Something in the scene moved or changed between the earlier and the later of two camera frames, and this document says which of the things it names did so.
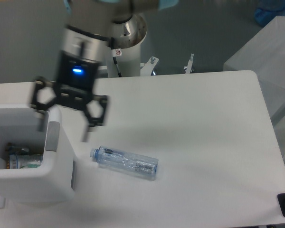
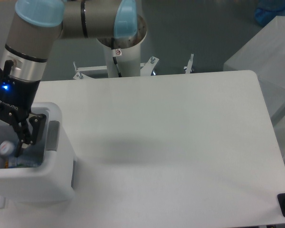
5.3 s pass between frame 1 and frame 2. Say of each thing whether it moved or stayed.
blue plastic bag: stayed
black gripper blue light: moved
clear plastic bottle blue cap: moved
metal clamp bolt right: stayed
